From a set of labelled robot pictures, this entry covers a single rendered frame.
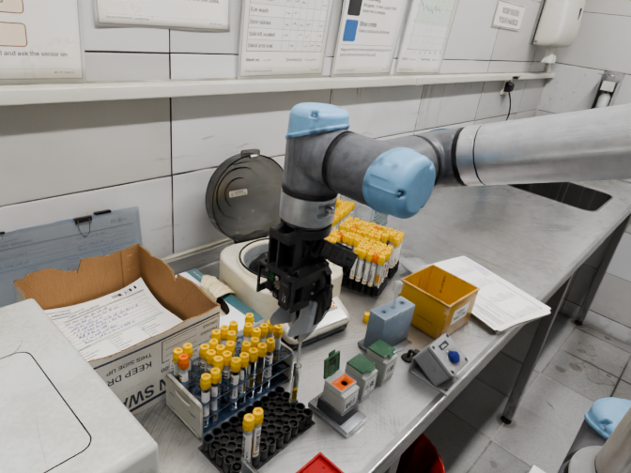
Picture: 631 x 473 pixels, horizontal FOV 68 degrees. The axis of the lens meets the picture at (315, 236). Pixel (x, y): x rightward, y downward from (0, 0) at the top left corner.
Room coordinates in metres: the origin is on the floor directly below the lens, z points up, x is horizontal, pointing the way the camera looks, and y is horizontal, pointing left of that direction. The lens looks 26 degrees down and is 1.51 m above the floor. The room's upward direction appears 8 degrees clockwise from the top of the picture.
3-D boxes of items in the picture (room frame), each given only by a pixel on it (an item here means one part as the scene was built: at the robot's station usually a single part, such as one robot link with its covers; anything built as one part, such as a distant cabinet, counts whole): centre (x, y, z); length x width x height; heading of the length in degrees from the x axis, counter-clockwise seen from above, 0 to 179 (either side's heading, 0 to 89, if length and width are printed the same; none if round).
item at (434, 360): (0.76, -0.26, 0.92); 0.13 x 0.07 x 0.08; 51
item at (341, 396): (0.61, -0.08, 0.92); 0.05 x 0.04 x 0.06; 51
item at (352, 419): (0.61, -0.08, 0.89); 0.09 x 0.05 x 0.04; 51
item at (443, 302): (0.94, -0.30, 0.93); 0.13 x 0.13 x 0.10; 47
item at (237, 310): (0.81, 0.20, 0.92); 0.24 x 0.12 x 0.10; 51
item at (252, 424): (0.54, 0.05, 0.93); 0.17 x 0.09 x 0.11; 141
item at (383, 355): (0.72, -0.16, 0.91); 0.05 x 0.04 x 0.07; 51
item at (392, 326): (0.82, -0.18, 0.92); 0.10 x 0.07 x 0.10; 135
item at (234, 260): (0.92, 0.05, 0.94); 0.30 x 0.24 x 0.12; 42
